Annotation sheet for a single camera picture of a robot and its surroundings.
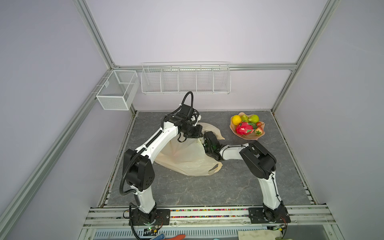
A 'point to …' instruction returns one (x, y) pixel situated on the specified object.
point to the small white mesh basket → (118, 91)
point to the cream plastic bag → (191, 157)
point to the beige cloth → (261, 234)
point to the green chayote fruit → (254, 118)
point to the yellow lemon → (236, 119)
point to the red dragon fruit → (244, 128)
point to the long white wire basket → (199, 77)
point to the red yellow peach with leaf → (258, 130)
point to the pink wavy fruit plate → (253, 136)
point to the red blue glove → (162, 236)
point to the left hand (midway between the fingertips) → (203, 136)
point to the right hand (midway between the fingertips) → (184, 150)
